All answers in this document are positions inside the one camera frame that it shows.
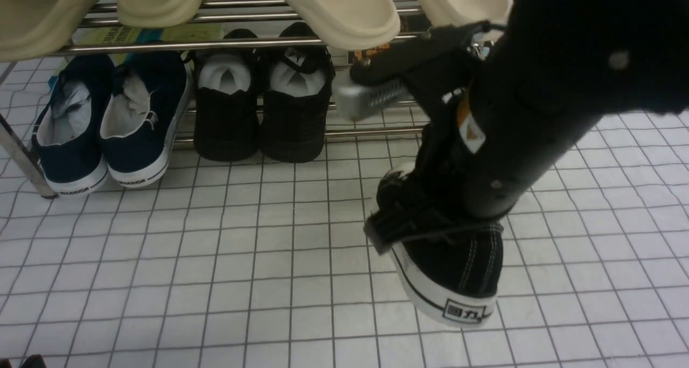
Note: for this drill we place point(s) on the metal shoe rack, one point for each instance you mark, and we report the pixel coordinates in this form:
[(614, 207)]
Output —
[(102, 15)]

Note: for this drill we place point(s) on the green book under rack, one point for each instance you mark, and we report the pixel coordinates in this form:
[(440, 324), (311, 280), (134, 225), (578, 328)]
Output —
[(123, 35)]

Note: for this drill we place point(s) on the black knit shoe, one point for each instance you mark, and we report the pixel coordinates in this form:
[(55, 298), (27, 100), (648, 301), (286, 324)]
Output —
[(298, 89), (228, 83)]

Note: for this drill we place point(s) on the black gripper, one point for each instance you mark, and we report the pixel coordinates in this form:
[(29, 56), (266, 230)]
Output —
[(418, 207)]

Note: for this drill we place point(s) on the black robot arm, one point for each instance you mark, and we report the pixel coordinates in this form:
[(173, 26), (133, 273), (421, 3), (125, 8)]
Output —
[(505, 102)]

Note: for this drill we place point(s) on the black orange book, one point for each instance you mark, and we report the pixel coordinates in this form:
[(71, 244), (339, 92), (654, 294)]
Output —
[(410, 26)]

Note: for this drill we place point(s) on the beige slipper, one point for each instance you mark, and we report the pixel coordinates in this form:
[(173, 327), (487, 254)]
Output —
[(35, 28), (156, 13), (441, 13), (350, 24)]

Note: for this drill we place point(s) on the black knit shoe left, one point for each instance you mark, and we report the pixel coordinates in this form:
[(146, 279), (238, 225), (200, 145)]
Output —
[(228, 83)]

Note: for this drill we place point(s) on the navy sneaker far left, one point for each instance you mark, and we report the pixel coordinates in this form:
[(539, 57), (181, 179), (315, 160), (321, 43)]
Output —
[(65, 136)]

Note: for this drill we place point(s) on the beige slipper far left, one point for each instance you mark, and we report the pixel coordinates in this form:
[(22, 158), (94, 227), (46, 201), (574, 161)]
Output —
[(35, 28)]

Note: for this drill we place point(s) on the black canvas sneaker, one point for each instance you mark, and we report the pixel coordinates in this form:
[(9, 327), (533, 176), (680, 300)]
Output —
[(450, 275)]

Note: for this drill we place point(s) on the navy sneaker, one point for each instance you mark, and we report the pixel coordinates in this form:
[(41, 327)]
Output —
[(150, 95), (65, 136)]

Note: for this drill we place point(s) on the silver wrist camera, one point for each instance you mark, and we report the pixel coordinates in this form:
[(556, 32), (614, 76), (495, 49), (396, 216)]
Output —
[(355, 102)]

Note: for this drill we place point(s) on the black knit shoe right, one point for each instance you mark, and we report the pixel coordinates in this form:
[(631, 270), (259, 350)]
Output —
[(298, 89)]

